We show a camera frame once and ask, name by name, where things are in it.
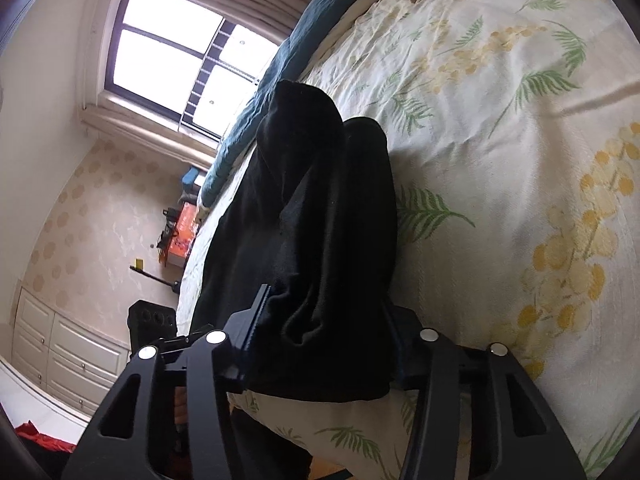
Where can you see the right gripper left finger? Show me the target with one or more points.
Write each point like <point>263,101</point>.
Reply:
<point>131,434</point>

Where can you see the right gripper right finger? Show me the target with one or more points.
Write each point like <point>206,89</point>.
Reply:
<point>514,432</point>

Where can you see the black pants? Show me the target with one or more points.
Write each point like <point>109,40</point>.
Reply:
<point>315,219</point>

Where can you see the black stick tool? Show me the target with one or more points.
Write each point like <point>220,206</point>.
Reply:
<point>137,267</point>

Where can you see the white cabinet with drawers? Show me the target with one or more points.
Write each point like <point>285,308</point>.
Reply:
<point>76,366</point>

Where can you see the orange box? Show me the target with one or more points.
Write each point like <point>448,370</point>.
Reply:
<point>176,240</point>

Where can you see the red cloth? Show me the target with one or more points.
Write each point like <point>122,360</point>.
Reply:
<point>29,432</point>

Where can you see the floral bed sheet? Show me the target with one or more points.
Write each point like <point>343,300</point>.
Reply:
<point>513,129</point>

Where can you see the teal blue blanket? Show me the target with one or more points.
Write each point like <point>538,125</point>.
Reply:
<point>289,62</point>

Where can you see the window with dark frame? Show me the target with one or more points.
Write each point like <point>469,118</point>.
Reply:
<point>185,63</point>

